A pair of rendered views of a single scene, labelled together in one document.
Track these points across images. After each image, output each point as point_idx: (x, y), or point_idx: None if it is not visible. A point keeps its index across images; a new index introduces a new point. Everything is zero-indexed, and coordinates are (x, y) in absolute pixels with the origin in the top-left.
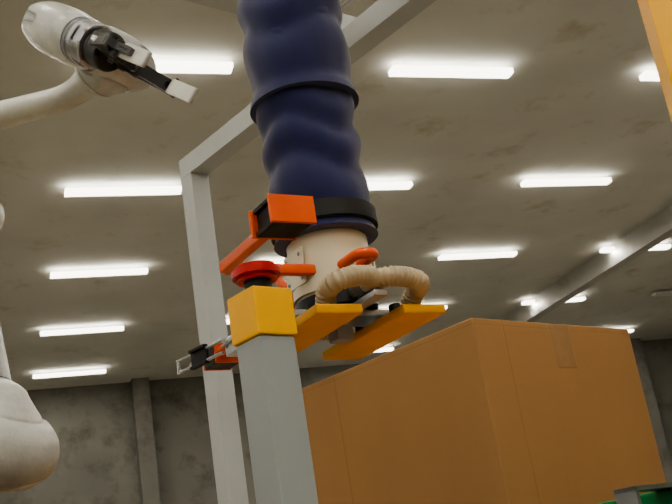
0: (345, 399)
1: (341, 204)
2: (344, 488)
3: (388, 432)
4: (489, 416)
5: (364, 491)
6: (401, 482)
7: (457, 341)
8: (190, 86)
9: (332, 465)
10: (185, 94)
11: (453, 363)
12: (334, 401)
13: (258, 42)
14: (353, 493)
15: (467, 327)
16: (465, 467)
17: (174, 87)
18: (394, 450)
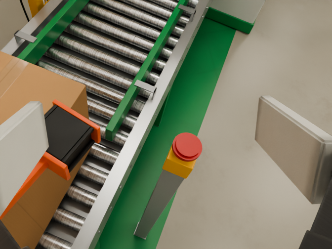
0: (23, 194)
1: None
2: (27, 223)
3: (50, 172)
4: (88, 114)
5: (39, 207)
6: (56, 179)
7: (80, 100)
8: (32, 113)
9: (19, 228)
10: (36, 144)
11: (78, 111)
12: (15, 205)
13: None
14: (33, 217)
15: (84, 91)
16: None
17: (9, 168)
18: (53, 174)
